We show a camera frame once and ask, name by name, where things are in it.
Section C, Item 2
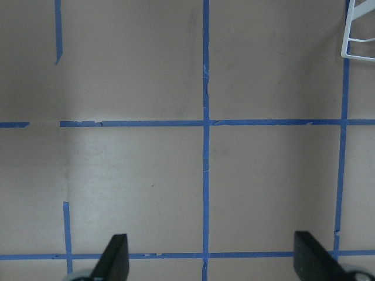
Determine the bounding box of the white wire cup rack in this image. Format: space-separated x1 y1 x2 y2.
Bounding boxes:
341 1 374 63

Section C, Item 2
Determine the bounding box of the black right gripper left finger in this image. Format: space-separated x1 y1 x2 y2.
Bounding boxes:
89 234 129 281

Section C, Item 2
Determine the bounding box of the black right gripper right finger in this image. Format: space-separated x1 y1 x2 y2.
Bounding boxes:
294 231 346 281

